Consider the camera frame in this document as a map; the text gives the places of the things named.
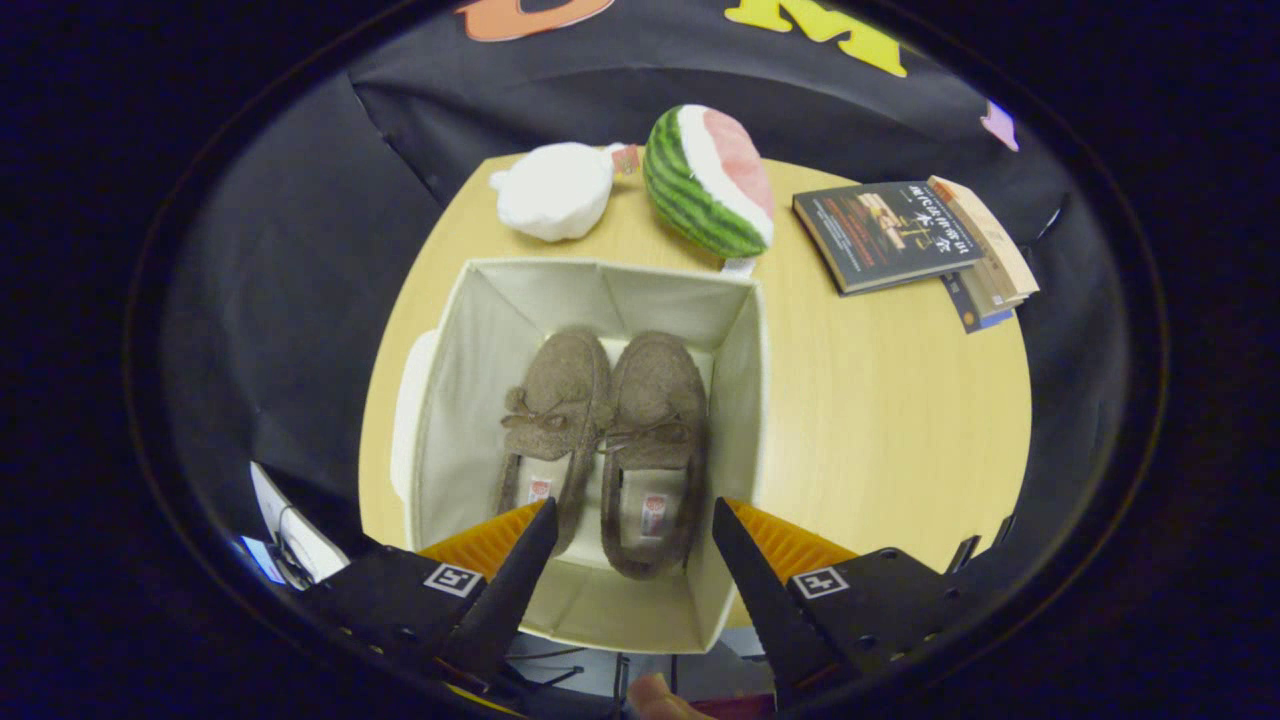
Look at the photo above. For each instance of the grey fabric storage box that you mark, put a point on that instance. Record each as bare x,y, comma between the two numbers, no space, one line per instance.
500,310

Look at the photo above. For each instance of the beige cover book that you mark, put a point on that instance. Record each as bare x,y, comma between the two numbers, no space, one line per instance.
985,230

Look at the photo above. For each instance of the white flat device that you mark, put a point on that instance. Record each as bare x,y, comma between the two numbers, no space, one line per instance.
300,540

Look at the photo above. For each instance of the brown fuzzy shoe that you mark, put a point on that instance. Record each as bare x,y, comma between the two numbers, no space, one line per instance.
565,365
655,375

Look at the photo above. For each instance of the blue printed box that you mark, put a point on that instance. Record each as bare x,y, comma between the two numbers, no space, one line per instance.
262,560

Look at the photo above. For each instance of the white plush toy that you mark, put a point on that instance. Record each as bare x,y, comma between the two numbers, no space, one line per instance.
555,190

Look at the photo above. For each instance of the blue cover book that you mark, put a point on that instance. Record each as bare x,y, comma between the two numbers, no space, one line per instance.
970,310

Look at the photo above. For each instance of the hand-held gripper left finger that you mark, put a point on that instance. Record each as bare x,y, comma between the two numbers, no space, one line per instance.
515,590

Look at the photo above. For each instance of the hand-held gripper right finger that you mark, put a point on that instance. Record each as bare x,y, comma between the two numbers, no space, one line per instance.
760,590

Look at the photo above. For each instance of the black cover book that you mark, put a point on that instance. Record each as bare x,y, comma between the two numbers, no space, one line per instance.
880,235

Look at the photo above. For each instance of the watermelon slice plush toy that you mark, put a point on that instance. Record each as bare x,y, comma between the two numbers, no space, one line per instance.
700,190

